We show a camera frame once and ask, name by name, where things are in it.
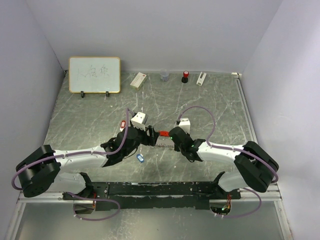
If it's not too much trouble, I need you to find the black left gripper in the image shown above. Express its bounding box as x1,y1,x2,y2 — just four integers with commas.
123,118,161,157

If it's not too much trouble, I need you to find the red handled key organizer ring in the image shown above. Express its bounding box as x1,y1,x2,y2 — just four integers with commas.
153,129,176,151

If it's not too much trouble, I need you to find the blue tagged key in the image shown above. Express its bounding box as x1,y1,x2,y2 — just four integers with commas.
136,154,145,163

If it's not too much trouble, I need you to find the red tagged key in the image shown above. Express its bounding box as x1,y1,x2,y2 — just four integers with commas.
119,120,126,132

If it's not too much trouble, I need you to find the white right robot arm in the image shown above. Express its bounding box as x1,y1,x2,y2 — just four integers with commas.
168,126,279,199

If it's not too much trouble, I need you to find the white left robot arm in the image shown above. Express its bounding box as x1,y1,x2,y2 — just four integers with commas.
16,125,160,200

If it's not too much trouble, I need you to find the white cardboard box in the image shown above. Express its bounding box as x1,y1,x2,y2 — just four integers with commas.
130,72,147,91

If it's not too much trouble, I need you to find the clear jar of paperclips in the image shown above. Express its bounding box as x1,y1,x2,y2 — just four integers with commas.
160,69,170,82

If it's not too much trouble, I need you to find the red black stamp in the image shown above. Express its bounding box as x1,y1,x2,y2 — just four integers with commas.
181,71,190,84

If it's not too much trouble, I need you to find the white stapler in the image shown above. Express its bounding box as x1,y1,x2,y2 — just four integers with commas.
196,72,207,86

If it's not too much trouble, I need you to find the black whiteboard stand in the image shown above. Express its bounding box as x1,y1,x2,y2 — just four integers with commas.
80,91,110,98

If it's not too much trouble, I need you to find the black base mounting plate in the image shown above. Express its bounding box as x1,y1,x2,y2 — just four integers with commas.
62,181,242,212

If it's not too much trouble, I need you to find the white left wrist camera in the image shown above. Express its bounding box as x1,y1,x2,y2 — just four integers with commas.
130,112,148,132

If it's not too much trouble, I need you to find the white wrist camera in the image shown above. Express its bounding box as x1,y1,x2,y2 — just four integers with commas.
178,118,191,134
130,112,148,132

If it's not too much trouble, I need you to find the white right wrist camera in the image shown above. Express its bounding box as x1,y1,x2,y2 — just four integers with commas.
178,118,191,134

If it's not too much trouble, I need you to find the small whiteboard yellow frame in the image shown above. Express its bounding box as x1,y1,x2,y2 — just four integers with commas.
68,56,121,94

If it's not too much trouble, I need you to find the aluminium rail frame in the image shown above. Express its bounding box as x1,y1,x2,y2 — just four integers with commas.
15,73,293,240

